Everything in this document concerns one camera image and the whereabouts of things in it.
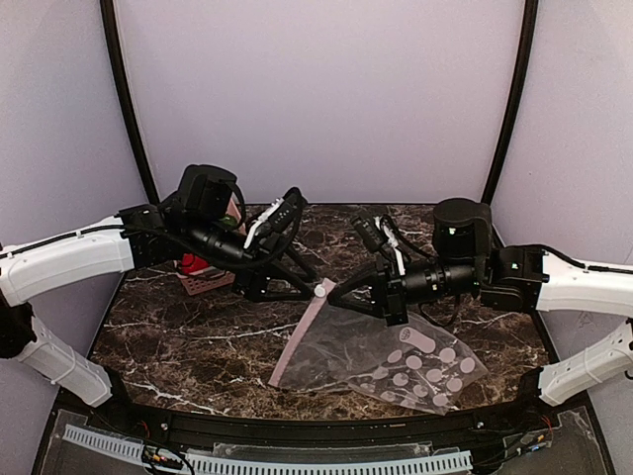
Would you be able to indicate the clear zip top bag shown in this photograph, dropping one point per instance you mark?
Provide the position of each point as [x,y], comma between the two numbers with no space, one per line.
[415,366]

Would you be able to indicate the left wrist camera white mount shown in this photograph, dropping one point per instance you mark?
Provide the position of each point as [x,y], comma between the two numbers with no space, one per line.
[276,218]

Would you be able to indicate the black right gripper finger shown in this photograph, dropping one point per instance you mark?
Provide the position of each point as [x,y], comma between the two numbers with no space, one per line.
[364,276]
[367,308]

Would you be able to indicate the left black frame post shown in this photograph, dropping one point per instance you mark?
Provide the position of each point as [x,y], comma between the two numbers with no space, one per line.
[125,98]

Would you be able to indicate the pink plastic basket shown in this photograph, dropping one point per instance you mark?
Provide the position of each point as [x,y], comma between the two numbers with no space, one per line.
[212,277]

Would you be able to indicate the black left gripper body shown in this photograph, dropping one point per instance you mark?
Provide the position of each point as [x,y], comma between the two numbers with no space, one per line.
[258,276]

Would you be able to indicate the green toy vegetable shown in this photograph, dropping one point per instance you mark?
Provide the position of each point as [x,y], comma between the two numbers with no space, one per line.
[230,221]

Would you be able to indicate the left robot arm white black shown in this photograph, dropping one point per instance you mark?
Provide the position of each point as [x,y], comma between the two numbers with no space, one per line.
[192,220]

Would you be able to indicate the black front rail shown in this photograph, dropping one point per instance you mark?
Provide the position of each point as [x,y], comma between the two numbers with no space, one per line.
[484,428]

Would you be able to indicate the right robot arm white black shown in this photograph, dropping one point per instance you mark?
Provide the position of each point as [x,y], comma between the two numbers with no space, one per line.
[525,279]

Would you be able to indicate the right black frame post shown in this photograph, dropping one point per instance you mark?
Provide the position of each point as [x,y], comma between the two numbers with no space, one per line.
[515,91]

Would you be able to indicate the white slotted cable duct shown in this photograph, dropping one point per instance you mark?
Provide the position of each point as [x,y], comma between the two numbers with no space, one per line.
[251,459]

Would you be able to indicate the black frame post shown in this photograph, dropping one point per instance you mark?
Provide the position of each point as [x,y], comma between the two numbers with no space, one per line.
[125,98]
[515,91]

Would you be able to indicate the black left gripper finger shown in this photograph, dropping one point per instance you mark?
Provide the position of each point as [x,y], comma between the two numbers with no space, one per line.
[281,290]
[293,260]

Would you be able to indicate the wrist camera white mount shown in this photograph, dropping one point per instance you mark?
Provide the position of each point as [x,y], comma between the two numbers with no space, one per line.
[276,218]
[377,237]

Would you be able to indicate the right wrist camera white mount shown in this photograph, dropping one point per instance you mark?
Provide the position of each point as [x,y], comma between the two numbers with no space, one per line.
[377,237]

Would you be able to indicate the red toy food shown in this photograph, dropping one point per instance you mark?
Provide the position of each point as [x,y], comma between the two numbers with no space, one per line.
[191,264]

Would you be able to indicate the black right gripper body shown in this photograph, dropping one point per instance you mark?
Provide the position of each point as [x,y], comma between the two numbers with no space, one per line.
[391,295]

